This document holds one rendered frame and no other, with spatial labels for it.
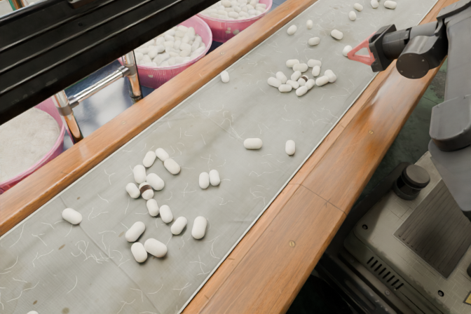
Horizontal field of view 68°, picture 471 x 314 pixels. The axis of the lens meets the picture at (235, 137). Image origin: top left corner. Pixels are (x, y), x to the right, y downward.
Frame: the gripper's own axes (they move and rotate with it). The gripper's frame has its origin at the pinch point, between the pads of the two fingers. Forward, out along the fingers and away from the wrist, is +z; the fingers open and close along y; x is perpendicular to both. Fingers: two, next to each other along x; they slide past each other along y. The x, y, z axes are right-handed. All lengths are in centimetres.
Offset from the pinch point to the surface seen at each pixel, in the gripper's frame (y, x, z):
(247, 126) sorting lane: 28.4, 0.7, 10.4
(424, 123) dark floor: -93, 79, 36
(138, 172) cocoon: 52, -5, 14
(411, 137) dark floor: -79, 77, 37
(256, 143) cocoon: 32.2, 2.3, 5.2
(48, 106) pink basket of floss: 53, -22, 37
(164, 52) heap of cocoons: 21.8, -19.5, 37.2
